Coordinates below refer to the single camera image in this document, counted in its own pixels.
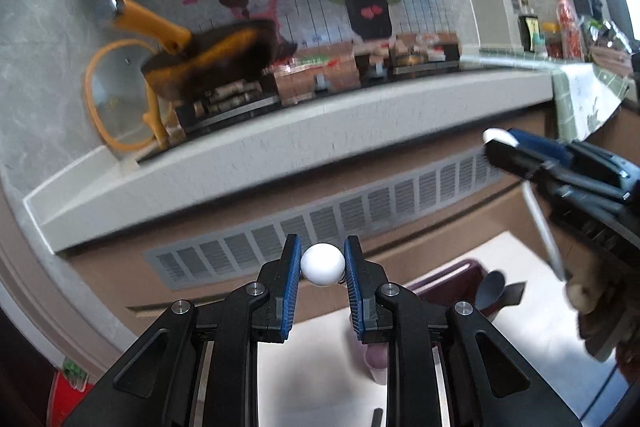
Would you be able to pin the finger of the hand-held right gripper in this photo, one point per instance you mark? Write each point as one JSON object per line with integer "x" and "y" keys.
{"x": 525, "y": 164}
{"x": 542, "y": 148}

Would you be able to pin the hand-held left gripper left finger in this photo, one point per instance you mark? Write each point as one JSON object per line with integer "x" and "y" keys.
{"x": 291, "y": 287}

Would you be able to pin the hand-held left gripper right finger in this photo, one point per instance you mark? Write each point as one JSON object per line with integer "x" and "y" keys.
{"x": 354, "y": 292}

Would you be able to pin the white ball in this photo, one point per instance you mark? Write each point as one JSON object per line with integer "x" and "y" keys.
{"x": 322, "y": 264}

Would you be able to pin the white plastic spoon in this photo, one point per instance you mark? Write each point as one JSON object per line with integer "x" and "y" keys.
{"x": 547, "y": 232}

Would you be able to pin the blue-grey plastic spoon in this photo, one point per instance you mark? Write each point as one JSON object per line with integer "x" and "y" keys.
{"x": 490, "y": 289}

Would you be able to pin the green checkered cloth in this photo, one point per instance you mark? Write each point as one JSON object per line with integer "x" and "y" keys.
{"x": 585, "y": 97}

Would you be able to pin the grey vent grille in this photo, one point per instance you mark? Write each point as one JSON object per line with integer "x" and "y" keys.
{"x": 325, "y": 222}

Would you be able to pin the yellow cap jar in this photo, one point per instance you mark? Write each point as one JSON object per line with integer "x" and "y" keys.
{"x": 551, "y": 39}

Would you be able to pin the dark sauce bottle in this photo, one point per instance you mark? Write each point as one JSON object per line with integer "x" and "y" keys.
{"x": 529, "y": 29}

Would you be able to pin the red snack packet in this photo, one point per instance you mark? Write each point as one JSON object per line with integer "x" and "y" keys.
{"x": 570, "y": 27}

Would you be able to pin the silver foil bags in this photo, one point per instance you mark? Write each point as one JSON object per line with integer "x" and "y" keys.
{"x": 612, "y": 39}

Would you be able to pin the grey speckled kitchen counter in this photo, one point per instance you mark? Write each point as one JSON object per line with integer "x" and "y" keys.
{"x": 300, "y": 142}

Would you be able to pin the white tablecloth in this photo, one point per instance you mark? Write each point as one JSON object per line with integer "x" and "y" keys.
{"x": 540, "y": 357}

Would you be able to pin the row of packaged foods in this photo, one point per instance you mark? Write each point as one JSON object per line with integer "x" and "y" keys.
{"x": 320, "y": 77}

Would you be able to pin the red bag green label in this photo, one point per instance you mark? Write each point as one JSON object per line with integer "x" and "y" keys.
{"x": 72, "y": 382}

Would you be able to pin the yellow frying pan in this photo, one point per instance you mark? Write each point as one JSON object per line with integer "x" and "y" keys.
{"x": 225, "y": 52}

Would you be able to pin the glass lid orange rim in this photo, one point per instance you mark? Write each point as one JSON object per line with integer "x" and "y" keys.
{"x": 95, "y": 107}

